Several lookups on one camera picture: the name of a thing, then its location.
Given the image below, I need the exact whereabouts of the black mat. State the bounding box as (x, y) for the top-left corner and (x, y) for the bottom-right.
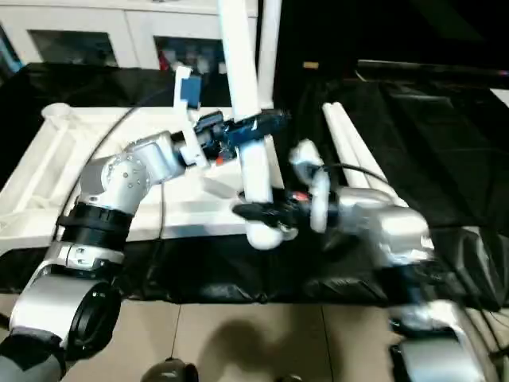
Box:
(0, 61), (509, 311)

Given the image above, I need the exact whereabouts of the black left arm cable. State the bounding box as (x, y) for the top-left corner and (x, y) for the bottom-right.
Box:
(55, 85), (180, 244)

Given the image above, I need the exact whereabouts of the blue box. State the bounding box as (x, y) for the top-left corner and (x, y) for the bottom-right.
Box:
(0, 27), (21, 75)

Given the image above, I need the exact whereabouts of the white plastic table leg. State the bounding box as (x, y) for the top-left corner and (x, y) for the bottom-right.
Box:
(258, 0), (282, 111)
(216, 0), (297, 250)
(322, 102), (371, 188)
(332, 101), (409, 208)

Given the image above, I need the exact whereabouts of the dark rounded robot part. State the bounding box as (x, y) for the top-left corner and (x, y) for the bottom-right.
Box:
(142, 357), (200, 382)

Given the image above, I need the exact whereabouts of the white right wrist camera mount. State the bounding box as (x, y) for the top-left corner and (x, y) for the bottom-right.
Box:
(289, 138), (331, 234)

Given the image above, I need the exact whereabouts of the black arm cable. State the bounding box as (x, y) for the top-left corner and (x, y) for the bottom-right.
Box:
(55, 85), (180, 244)
(317, 162), (509, 382)

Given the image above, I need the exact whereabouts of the white plastic table top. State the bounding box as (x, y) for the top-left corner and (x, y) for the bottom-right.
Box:
(0, 102), (287, 250)

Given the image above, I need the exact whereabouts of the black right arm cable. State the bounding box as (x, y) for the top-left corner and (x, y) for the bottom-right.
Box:
(317, 162), (509, 382)

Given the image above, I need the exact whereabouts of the grey robot torso cover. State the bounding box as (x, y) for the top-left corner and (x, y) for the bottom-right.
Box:
(0, 325), (67, 382)

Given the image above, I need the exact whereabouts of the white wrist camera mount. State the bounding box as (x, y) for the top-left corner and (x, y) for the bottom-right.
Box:
(289, 138), (331, 234)
(173, 65), (208, 168)

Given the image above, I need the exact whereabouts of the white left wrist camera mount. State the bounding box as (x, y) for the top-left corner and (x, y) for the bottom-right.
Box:
(173, 65), (208, 168)

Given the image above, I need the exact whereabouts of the white cabinet with glass doors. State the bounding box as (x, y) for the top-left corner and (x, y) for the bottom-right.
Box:
(0, 0), (259, 72)

